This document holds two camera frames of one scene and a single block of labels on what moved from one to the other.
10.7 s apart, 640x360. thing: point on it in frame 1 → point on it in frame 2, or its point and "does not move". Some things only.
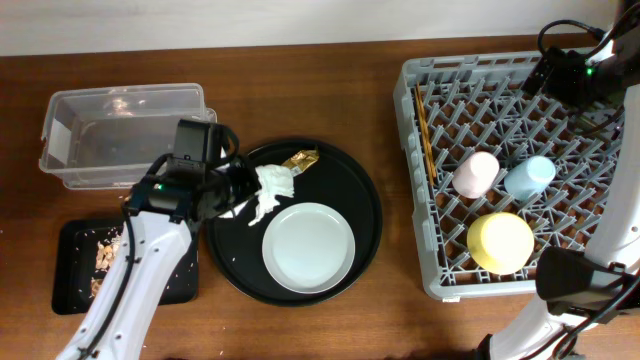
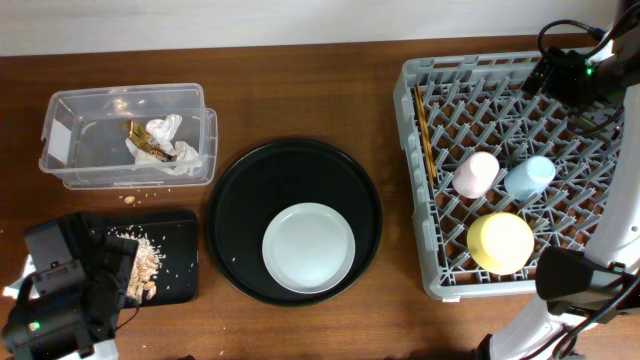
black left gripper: [250, 185] → [119, 255]
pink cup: [476, 174] does not move
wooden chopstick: [425, 134] does not move
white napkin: [275, 182] → [188, 161]
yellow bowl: [500, 243] does not move
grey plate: [308, 248] does not move
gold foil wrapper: [301, 160] → [139, 135]
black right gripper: [564, 66] does not move
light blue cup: [530, 178] does not move
